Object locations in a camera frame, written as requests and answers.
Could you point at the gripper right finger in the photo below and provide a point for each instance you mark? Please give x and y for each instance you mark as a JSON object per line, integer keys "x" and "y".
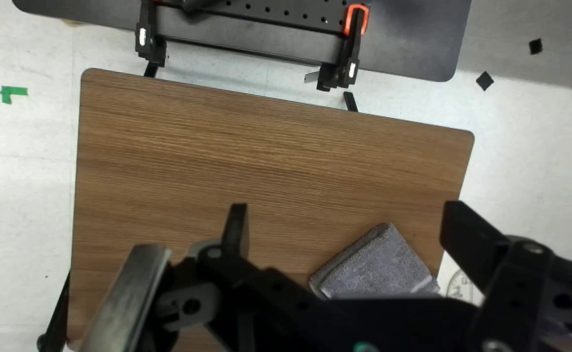
{"x": 511, "y": 278}

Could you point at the green tape mark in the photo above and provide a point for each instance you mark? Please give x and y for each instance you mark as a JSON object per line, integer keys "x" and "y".
{"x": 11, "y": 93}

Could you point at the black and orange bar clamp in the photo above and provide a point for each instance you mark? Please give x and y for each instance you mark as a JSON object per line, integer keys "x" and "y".
{"x": 349, "y": 54}

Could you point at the grey folded towel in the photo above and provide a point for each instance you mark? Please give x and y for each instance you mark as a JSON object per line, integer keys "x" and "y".
{"x": 379, "y": 264}

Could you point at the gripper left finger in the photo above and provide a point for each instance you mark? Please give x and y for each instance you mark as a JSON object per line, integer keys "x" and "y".
{"x": 234, "y": 274}

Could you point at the black tape square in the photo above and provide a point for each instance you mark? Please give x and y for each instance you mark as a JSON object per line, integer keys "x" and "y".
{"x": 536, "y": 46}
{"x": 485, "y": 81}

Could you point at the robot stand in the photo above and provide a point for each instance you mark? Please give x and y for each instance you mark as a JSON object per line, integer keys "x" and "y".
{"x": 408, "y": 44}

